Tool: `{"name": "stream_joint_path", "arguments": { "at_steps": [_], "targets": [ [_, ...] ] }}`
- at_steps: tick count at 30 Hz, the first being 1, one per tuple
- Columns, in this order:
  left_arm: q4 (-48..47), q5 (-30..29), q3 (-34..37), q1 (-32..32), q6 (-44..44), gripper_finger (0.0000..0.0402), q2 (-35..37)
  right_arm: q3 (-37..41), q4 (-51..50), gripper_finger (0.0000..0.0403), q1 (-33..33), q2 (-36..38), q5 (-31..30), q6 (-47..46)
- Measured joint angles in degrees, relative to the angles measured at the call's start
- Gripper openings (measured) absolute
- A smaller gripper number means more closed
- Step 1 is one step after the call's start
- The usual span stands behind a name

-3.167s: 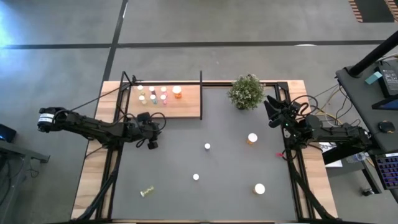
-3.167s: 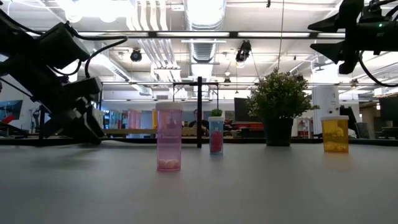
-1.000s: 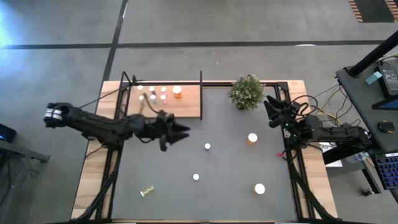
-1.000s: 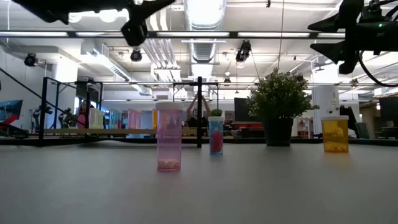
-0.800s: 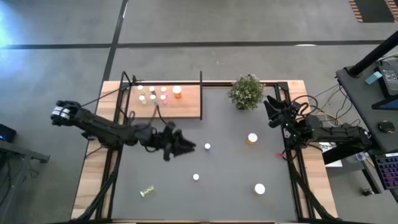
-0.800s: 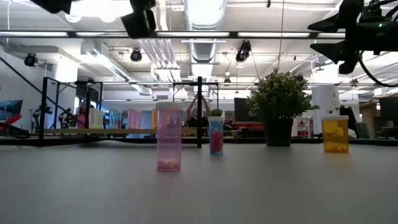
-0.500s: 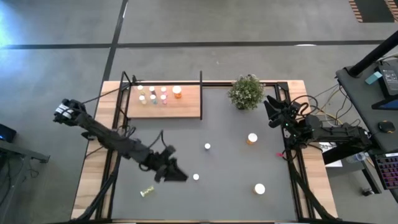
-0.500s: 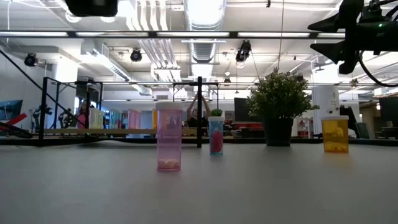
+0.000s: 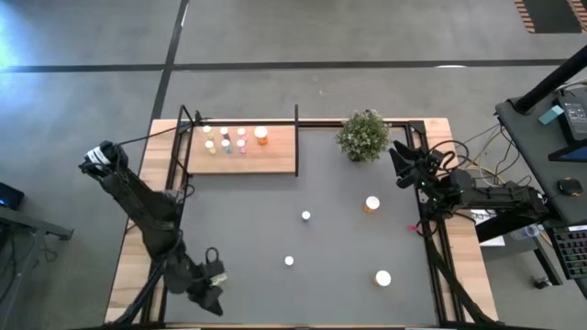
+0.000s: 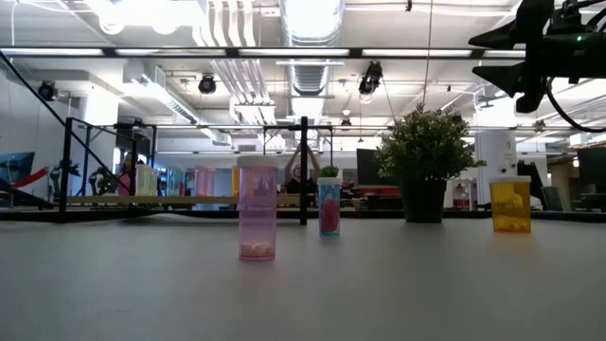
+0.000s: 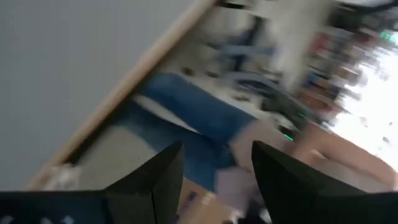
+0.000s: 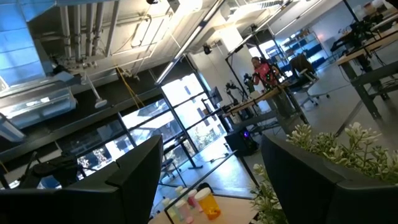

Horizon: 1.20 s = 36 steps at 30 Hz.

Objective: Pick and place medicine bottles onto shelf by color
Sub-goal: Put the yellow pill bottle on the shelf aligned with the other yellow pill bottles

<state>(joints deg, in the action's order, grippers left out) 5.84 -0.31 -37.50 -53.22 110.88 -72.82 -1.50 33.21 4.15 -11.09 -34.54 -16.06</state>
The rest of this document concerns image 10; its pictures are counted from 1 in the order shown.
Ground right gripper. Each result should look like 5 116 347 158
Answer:
467 0 606 115

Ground blue medicine bottle pink contents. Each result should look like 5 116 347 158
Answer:
316 176 343 239

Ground green medicine bottle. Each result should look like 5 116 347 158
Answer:
135 164 152 197
145 165 161 197

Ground wooden shelf board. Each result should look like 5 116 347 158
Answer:
65 195 304 206

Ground white round column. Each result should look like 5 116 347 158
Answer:
474 130 520 209

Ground green potted plant black pot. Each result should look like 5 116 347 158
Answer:
377 102 488 224

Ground black ceiling spotlight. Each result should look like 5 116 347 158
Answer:
36 80 61 103
357 60 384 96
197 74 218 96

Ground black monitor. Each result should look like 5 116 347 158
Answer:
576 146 606 187
355 148 394 187

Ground long ceiling light bar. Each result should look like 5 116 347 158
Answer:
0 45 526 60

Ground grey table mat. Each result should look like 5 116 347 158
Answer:
0 215 606 341

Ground person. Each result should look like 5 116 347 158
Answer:
282 141 323 195
116 152 136 198

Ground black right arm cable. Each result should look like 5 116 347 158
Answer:
546 78 606 135

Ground black aluminium rig frame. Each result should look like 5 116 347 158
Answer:
0 49 606 224

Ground silver ceiling duct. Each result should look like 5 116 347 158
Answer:
278 0 347 119

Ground black metal shelf frame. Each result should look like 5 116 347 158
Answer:
57 116 312 226

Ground wall monitor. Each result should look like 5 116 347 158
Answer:
0 151 37 185

